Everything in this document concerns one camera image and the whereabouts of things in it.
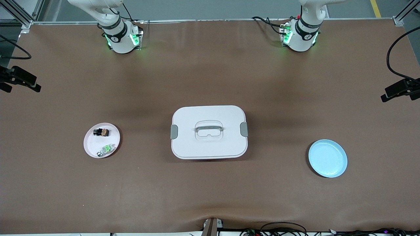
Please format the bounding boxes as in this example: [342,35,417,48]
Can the pink round plate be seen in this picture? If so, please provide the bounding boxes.
[83,123,121,159]

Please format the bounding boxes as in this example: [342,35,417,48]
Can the blue round plate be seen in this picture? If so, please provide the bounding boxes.
[308,139,348,178]

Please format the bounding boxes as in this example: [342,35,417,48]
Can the white lidded box grey latches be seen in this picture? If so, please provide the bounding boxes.
[170,105,249,160]

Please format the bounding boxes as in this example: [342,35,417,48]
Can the brown table mat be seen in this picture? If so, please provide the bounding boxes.
[0,19,420,234]

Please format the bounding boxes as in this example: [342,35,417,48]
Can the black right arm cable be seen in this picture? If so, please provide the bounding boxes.
[0,34,32,60]

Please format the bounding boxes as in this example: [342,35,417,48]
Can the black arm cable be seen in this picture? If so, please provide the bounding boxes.
[0,34,32,60]
[387,26,420,81]

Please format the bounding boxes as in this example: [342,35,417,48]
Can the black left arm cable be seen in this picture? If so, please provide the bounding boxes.
[387,26,420,81]

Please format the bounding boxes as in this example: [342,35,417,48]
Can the aluminium frame profile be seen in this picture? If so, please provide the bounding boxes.
[394,0,420,27]
[0,0,45,29]

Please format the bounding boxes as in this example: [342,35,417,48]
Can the green switch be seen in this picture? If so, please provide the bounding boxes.
[96,143,116,157]

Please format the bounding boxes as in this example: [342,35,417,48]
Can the black right base cable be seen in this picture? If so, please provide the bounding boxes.
[122,3,144,24]

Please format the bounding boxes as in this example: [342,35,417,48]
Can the black base cable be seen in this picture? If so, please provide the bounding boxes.
[122,3,144,24]
[251,16,289,36]

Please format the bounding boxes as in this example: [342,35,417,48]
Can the black cable bundle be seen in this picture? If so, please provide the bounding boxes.
[240,222,420,236]

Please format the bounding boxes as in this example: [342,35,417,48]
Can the black left base cable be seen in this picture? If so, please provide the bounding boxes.
[251,16,289,36]

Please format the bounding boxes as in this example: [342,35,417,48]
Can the metal table edge bracket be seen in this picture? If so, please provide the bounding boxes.
[201,218,224,236]

